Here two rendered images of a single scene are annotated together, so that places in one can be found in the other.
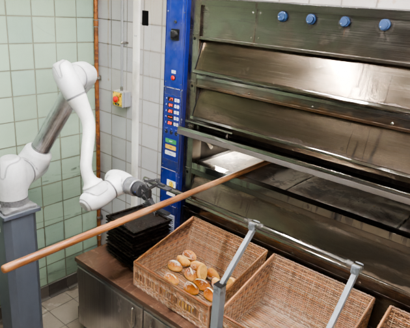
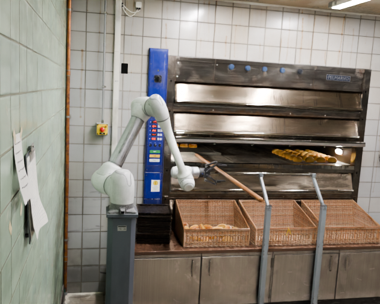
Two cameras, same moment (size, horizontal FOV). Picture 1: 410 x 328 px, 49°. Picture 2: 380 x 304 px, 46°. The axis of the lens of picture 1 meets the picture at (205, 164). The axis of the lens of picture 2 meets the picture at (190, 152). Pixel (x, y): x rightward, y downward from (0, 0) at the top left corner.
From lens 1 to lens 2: 3.00 m
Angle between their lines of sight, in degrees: 51
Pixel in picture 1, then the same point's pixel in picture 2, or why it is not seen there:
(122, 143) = (96, 166)
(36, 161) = not seen: hidden behind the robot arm
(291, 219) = (243, 177)
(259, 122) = (222, 125)
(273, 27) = (225, 72)
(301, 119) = (245, 119)
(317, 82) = (254, 99)
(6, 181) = (131, 187)
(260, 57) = (218, 89)
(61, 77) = (162, 105)
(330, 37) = (257, 76)
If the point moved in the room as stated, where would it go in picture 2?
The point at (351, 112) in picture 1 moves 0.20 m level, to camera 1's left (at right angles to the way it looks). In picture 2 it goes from (272, 111) to (260, 111)
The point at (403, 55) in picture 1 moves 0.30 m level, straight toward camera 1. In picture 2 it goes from (291, 83) to (314, 84)
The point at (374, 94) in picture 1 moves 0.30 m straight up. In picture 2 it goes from (282, 101) to (285, 67)
